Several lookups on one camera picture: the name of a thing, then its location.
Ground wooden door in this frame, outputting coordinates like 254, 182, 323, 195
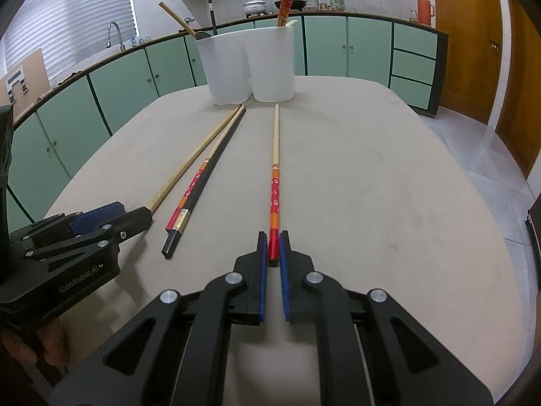
494, 0, 541, 179
431, 0, 515, 126

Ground person's left hand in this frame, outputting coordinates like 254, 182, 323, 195
0, 318, 71, 367

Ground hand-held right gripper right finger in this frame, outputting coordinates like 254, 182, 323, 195
279, 230, 494, 406

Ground white window blind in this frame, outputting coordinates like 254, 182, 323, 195
0, 0, 137, 77

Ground white plastic utensil holder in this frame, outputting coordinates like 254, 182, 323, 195
196, 26, 297, 107

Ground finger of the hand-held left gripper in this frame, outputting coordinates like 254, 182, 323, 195
9, 202, 126, 249
30, 206, 153, 260

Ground metal kitchen faucet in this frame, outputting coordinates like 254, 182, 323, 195
107, 21, 126, 52

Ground orange thermos flask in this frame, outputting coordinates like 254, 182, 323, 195
416, 0, 436, 25

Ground cardboard box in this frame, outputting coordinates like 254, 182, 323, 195
0, 48, 50, 103

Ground white cooking pot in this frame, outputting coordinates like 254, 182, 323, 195
242, 0, 267, 18

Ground green lower kitchen cabinets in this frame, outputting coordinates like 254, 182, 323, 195
0, 12, 449, 233

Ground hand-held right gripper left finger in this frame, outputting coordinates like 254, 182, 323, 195
51, 230, 269, 406

